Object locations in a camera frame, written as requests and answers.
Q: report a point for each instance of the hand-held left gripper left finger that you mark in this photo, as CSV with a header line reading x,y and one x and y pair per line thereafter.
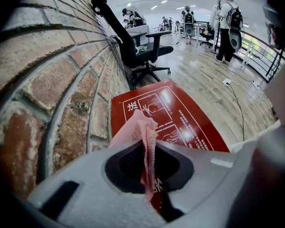
x,y
90,198

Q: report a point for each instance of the white power strip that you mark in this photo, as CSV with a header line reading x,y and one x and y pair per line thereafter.
x,y
227,82

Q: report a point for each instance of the black office chair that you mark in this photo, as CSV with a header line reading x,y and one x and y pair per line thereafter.
x,y
128,49

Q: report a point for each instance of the person in white shirt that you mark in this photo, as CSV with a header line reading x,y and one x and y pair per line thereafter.
x,y
280,91

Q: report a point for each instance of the pink cloth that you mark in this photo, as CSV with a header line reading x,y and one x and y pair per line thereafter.
x,y
140,132

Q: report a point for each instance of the small white camera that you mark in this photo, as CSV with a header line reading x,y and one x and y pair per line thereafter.
x,y
141,49

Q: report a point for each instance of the black coat stand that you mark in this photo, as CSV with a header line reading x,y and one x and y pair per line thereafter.
x,y
218,27

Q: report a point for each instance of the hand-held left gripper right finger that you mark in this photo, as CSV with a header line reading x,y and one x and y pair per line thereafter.
x,y
204,186

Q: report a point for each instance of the black metal railing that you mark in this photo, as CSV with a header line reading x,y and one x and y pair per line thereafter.
x,y
263,53

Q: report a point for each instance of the red fire extinguisher box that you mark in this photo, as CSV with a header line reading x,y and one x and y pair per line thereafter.
x,y
194,117

